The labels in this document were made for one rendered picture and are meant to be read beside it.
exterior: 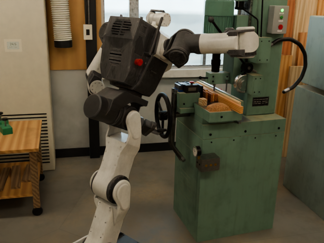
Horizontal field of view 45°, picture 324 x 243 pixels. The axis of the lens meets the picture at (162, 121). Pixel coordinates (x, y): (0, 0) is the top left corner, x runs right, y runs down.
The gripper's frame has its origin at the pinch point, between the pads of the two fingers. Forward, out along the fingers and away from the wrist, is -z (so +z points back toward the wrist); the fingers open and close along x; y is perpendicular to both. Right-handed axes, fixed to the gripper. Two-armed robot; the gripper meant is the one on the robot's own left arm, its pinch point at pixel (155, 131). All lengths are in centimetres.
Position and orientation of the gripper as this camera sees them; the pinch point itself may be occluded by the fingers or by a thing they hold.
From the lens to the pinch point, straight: 234.9
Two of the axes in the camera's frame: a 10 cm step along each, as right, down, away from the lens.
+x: 5.9, -4.8, -6.5
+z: -8.1, -4.1, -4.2
